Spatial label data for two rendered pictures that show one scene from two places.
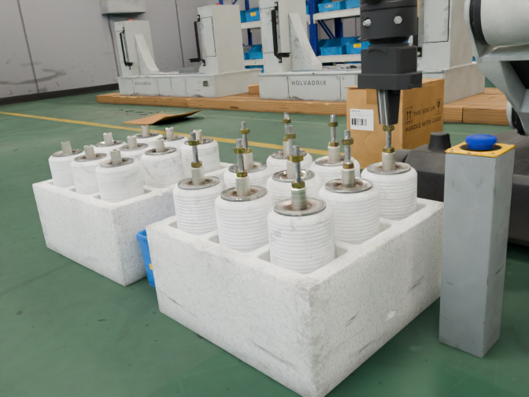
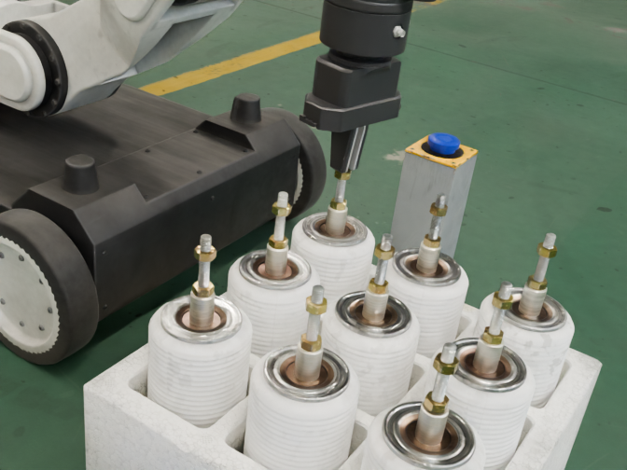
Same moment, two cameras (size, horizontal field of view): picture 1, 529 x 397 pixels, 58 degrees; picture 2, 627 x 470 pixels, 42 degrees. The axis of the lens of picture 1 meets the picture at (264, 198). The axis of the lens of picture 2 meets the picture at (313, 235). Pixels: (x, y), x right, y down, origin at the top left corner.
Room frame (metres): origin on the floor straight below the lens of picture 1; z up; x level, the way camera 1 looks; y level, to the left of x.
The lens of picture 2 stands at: (1.07, 0.56, 0.70)
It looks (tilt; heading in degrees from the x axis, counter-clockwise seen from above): 29 degrees down; 253
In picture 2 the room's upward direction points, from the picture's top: 7 degrees clockwise
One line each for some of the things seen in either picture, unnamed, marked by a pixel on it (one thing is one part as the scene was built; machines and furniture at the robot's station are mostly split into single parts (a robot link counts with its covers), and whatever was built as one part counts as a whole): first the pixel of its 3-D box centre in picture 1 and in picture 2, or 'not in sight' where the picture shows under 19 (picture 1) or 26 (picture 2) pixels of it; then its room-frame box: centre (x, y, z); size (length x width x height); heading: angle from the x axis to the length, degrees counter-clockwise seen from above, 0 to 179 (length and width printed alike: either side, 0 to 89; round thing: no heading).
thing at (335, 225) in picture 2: (388, 161); (336, 219); (0.81, -0.22, 0.26); 0.02 x 0.02 x 0.03
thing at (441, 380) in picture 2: (195, 153); (440, 384); (0.82, 0.11, 0.30); 0.01 x 0.01 x 0.08
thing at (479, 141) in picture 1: (480, 143); (443, 145); (0.65, -0.31, 0.32); 0.04 x 0.04 x 0.02
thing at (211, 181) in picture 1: (198, 183); (428, 435); (0.82, 0.11, 0.25); 0.08 x 0.08 x 0.01
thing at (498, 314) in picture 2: (241, 162); (497, 319); (0.73, 0.03, 0.30); 0.01 x 0.01 x 0.08
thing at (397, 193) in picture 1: (388, 217); (325, 295); (0.81, -0.22, 0.16); 0.10 x 0.10 x 0.18
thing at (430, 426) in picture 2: (197, 176); (431, 422); (0.82, 0.11, 0.26); 0.02 x 0.02 x 0.03
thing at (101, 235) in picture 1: (143, 207); not in sight; (1.21, 0.32, 0.09); 0.39 x 0.39 x 0.18; 46
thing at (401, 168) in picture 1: (388, 168); (334, 229); (0.81, -0.22, 0.25); 0.08 x 0.08 x 0.01
